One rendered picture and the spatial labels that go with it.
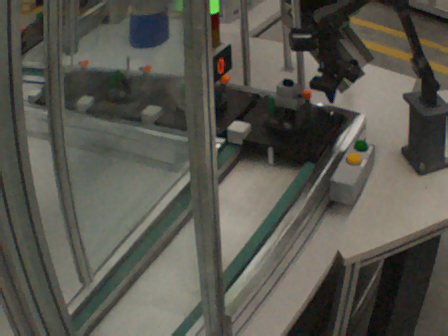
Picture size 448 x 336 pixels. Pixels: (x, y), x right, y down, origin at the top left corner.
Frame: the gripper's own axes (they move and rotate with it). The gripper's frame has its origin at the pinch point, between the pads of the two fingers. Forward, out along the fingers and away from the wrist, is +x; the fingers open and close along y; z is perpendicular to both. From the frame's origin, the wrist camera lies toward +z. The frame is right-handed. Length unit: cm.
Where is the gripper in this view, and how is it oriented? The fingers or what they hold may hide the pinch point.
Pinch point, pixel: (331, 91)
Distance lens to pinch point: 203.0
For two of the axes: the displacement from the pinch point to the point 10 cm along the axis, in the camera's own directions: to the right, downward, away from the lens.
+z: 9.0, 2.0, -3.8
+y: 4.3, -5.0, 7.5
